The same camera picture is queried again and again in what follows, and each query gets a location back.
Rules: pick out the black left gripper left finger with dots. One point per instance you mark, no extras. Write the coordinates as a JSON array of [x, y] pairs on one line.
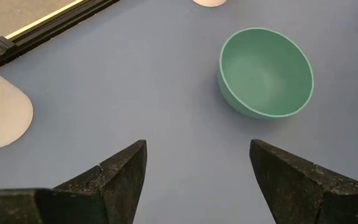
[[104, 189]]

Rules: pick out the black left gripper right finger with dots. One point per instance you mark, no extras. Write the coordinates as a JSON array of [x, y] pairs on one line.
[[297, 186]]

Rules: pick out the blue table mat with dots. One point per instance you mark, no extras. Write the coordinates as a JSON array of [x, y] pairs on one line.
[[135, 93]]

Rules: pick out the large teal green bowl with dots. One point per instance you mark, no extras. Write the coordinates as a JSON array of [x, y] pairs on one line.
[[266, 74]]

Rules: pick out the black metal table frame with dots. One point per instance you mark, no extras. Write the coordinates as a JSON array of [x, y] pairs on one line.
[[57, 21]]

